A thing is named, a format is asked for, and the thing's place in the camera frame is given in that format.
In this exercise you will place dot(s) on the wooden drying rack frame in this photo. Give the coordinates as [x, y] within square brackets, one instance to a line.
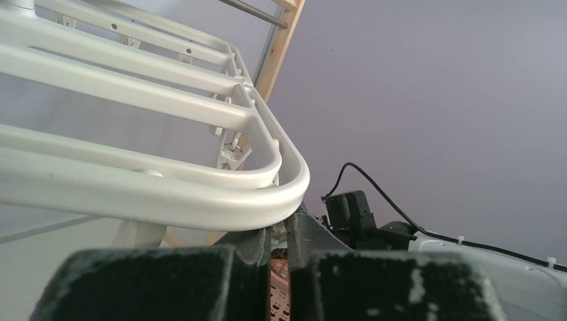
[278, 44]

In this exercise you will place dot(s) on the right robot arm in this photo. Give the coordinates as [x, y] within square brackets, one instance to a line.
[530, 288]

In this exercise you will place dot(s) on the metal rack rod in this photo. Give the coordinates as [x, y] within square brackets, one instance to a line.
[253, 11]

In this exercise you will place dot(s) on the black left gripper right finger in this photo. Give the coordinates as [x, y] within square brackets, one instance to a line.
[329, 281]

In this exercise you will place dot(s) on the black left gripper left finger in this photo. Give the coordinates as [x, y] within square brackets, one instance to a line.
[225, 281]

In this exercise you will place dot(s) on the pink laundry basket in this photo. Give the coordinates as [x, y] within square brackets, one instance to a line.
[279, 291]

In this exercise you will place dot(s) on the white plastic clip hanger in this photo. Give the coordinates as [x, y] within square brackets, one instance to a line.
[142, 112]

